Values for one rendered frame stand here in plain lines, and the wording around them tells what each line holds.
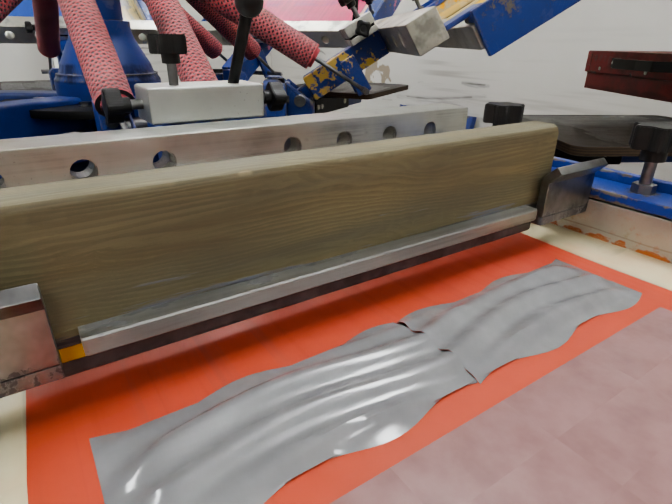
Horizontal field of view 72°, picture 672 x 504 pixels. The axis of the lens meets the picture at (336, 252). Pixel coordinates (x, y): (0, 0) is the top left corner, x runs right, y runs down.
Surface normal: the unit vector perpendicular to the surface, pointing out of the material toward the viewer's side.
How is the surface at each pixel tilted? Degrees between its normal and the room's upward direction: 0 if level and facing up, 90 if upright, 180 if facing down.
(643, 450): 0
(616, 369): 0
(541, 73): 90
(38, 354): 90
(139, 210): 90
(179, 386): 0
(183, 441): 32
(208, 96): 90
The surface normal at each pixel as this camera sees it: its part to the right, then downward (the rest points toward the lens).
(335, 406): 0.26, -0.58
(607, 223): -0.83, 0.22
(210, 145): 0.56, 0.35
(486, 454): 0.01, -0.91
